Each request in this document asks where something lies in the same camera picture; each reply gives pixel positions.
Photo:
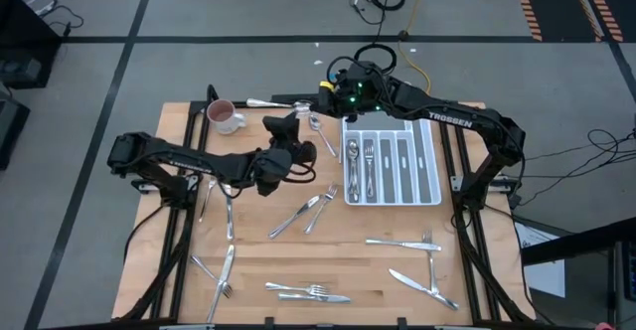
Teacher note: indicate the white paper sheet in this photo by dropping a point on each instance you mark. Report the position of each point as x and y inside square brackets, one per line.
[544, 280]

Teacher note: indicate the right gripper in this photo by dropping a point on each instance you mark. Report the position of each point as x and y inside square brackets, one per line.
[333, 104]

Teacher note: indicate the black cabinet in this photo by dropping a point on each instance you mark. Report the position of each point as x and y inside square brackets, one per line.
[20, 32]

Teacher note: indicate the white cutlery tray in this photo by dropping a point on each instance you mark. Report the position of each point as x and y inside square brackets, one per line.
[392, 181]

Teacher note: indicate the silver table knife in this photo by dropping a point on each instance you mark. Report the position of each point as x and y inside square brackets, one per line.
[392, 243]
[298, 297]
[412, 282]
[293, 218]
[225, 263]

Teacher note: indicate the red object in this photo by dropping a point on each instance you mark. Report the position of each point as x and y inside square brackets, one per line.
[605, 327]

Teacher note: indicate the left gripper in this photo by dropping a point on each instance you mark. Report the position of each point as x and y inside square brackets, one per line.
[295, 153]

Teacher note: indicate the black case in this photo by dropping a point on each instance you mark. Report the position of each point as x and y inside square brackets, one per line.
[10, 131]

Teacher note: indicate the white mug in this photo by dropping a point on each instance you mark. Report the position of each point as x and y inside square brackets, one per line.
[231, 125]

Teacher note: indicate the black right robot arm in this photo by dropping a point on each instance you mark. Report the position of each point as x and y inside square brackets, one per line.
[487, 121]

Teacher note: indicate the black desk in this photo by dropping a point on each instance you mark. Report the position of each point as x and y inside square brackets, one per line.
[571, 245]

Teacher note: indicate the silver fork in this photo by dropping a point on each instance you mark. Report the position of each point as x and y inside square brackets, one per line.
[205, 206]
[201, 266]
[431, 265]
[368, 156]
[318, 290]
[317, 214]

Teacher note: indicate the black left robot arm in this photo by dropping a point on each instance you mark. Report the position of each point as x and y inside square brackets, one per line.
[199, 163]

